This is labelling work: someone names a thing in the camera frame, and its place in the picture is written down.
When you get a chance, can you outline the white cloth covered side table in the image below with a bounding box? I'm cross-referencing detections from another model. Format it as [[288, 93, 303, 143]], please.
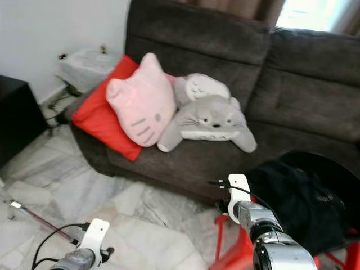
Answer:
[[56, 47, 125, 93]]

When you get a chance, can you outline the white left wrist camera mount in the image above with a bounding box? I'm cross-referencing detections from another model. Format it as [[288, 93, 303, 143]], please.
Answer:
[[82, 218, 110, 262]]

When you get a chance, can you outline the grey white round plush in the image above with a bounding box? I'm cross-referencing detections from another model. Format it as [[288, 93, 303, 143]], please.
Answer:
[[172, 73, 232, 107]]

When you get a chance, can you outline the grey Totoro plush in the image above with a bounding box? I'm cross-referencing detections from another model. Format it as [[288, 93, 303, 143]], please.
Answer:
[[156, 96, 258, 154]]

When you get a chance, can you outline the dark brown fabric sofa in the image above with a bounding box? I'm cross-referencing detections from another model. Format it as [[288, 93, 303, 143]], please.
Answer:
[[65, 0, 360, 203]]

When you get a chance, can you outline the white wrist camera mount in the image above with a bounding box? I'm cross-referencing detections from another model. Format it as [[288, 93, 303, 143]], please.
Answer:
[[82, 218, 110, 262], [225, 173, 252, 223]]

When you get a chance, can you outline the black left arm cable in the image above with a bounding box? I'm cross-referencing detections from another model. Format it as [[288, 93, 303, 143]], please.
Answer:
[[32, 222, 91, 270]]

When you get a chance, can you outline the black TV cabinet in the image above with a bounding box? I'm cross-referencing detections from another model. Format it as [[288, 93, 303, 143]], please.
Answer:
[[0, 75, 50, 167]]

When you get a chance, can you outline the bright window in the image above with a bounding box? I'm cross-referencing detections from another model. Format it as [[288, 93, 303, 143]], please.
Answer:
[[276, 0, 355, 33]]

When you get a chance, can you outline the red plastic stool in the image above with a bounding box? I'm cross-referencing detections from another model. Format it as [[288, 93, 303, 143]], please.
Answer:
[[208, 213, 360, 270]]

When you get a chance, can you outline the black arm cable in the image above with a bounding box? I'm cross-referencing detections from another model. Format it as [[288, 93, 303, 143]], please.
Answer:
[[208, 179, 273, 212], [32, 222, 91, 270]]

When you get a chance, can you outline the pink cat face cushion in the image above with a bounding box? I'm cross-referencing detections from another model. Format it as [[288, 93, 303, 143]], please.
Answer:
[[106, 52, 177, 148]]

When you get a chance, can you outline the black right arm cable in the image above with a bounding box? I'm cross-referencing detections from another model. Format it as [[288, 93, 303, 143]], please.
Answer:
[[208, 179, 273, 212]]

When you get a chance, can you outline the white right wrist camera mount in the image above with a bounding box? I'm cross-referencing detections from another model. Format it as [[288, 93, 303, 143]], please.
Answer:
[[225, 173, 252, 223]]

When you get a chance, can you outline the red cushion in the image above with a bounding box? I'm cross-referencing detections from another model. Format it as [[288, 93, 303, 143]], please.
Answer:
[[72, 55, 142, 162]]

